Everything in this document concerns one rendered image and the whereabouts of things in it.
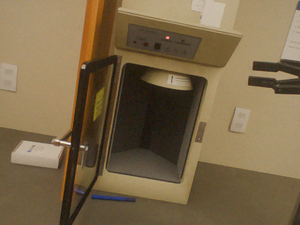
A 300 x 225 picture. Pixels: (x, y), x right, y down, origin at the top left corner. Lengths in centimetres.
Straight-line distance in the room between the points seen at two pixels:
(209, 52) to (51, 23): 75
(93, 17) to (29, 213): 55
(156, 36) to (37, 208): 58
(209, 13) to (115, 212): 62
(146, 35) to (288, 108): 89
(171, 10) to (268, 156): 92
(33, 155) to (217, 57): 70
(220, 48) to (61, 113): 83
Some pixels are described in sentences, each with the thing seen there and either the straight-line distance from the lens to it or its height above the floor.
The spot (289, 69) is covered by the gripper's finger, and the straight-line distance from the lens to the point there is 101.
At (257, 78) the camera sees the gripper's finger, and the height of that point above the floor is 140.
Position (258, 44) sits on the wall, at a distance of 143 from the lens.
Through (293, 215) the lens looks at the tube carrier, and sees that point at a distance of 104.
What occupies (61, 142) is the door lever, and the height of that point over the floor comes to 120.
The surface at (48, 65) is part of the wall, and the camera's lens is 141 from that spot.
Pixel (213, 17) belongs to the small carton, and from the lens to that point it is 84.
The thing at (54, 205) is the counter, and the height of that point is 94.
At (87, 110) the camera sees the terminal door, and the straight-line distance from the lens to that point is 69.
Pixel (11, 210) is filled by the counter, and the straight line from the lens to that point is 95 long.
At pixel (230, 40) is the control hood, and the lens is 84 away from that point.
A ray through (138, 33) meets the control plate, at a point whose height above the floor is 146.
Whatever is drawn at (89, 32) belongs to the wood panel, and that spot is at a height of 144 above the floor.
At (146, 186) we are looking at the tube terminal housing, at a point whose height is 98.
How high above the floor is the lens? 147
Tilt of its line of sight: 16 degrees down
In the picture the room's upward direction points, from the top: 11 degrees clockwise
